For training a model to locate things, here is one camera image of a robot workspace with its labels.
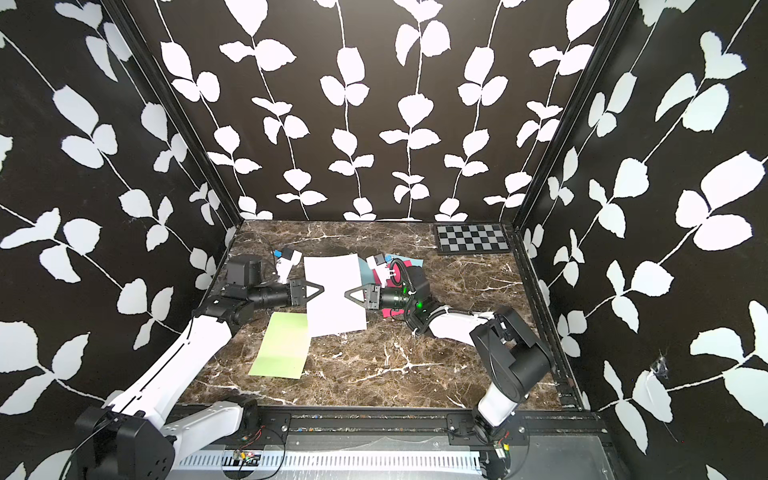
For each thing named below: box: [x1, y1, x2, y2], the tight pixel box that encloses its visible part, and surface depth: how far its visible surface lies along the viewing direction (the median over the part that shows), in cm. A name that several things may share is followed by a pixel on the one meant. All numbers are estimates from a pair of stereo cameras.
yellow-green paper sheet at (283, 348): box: [248, 312, 311, 379], surface depth 89 cm
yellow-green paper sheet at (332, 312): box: [303, 254, 367, 337], surface depth 77 cm
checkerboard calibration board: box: [434, 223, 511, 255], surface depth 117 cm
